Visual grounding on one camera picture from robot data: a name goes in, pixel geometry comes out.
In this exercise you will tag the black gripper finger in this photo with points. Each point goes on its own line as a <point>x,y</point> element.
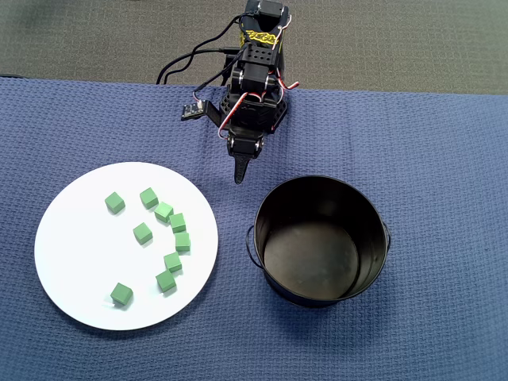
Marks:
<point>241,170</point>

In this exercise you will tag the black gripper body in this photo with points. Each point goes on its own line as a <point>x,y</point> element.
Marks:
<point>245,148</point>

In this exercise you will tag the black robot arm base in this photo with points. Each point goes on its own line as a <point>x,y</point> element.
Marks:
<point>281,113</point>

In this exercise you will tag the white round plate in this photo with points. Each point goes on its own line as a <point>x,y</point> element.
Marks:
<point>79,258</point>

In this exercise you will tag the black metal bucket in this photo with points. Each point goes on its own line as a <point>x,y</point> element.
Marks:
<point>309,258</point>

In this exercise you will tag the blue woven cloth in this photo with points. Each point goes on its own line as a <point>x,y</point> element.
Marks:
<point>436,198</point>

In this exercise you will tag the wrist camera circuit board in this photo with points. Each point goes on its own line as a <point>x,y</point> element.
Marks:
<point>193,110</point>

